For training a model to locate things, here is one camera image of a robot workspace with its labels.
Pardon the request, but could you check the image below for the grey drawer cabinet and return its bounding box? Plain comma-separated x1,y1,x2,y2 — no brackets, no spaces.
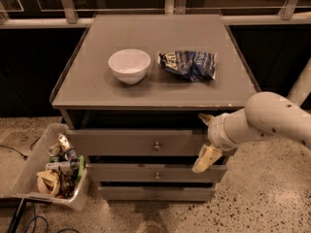
51,15,259,188

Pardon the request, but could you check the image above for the black floor cable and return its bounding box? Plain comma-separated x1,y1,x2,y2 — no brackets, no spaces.
0,136,42,161

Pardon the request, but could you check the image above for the white ceramic bowl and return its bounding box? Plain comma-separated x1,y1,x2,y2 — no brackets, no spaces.
108,49,151,84

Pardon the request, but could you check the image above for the crushed can upper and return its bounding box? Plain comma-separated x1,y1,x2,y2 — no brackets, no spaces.
57,133,72,152

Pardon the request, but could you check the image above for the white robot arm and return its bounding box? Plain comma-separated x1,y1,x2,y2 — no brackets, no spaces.
192,59,311,173

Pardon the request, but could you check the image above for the grey top drawer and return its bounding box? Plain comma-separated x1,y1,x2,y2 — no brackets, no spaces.
66,129,210,156

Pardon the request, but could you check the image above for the clear plastic trash bin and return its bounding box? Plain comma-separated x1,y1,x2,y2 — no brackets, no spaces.
0,123,90,211

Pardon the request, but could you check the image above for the grey drawer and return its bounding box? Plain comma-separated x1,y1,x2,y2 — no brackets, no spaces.
98,186,215,202
66,129,210,156
86,163,226,183

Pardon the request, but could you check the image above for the grey middle drawer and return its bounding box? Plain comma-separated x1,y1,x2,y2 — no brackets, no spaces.
86,163,226,183

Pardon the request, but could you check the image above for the blue floor cable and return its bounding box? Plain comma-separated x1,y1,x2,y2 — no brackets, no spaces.
23,202,81,233

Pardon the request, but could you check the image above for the metal window railing frame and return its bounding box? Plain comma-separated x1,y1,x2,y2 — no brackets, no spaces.
0,0,311,28

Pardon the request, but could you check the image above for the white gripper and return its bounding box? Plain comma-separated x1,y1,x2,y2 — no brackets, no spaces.
192,113,241,174

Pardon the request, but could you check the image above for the blue crumpled chip bag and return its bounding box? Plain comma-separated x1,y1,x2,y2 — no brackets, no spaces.
157,50,217,82

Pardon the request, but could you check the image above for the grey bottom drawer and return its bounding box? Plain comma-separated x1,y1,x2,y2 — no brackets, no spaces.
98,186,215,202

